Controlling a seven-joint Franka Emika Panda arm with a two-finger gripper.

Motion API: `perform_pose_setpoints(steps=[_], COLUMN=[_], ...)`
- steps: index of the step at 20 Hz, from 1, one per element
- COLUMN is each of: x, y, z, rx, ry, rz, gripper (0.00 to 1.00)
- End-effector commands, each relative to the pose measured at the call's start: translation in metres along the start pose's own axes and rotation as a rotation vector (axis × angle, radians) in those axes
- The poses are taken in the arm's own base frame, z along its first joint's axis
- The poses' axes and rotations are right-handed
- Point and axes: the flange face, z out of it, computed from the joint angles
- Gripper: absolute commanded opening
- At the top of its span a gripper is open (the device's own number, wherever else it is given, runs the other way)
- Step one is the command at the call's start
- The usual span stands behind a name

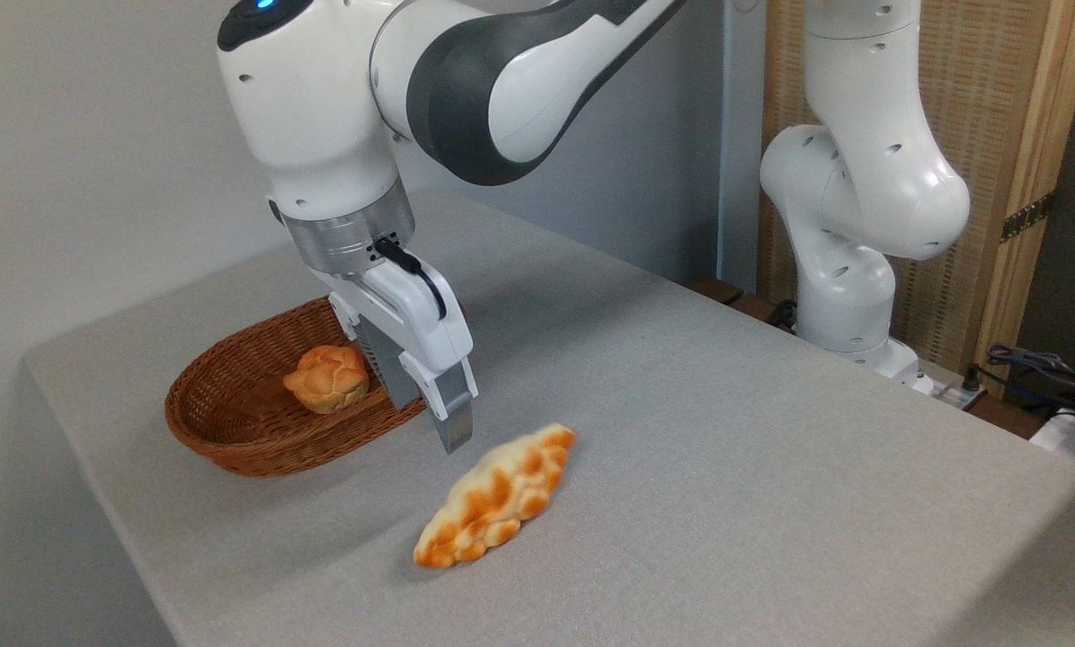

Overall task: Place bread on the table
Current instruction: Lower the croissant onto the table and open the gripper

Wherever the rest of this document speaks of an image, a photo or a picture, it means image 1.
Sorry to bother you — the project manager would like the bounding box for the blue black cable bundle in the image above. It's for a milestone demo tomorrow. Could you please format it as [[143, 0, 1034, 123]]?
[[976, 341, 1075, 425]]

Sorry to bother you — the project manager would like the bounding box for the metal screen hinge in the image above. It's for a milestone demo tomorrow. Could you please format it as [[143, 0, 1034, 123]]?
[[1000, 191, 1057, 244]]

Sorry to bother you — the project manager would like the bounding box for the brown wicker basket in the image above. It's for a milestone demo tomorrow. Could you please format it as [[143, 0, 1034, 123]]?
[[164, 297, 429, 478]]

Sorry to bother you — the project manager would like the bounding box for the round bread roll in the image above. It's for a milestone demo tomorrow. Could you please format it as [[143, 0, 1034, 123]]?
[[282, 344, 371, 415]]

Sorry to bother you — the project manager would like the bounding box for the wooden woven folding screen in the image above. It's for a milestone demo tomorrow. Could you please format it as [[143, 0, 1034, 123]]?
[[758, 0, 1075, 383]]

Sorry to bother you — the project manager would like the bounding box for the long braided bread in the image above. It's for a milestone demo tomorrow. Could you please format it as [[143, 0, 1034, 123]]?
[[413, 423, 578, 570]]

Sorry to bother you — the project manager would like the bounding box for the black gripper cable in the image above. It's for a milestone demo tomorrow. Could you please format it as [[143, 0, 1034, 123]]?
[[373, 237, 449, 321]]

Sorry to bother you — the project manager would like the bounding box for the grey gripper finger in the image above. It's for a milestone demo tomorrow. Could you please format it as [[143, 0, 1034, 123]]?
[[397, 352, 481, 456], [327, 292, 427, 412]]

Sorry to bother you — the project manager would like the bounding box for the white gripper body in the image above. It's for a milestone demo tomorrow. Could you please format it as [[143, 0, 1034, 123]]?
[[317, 260, 475, 379]]

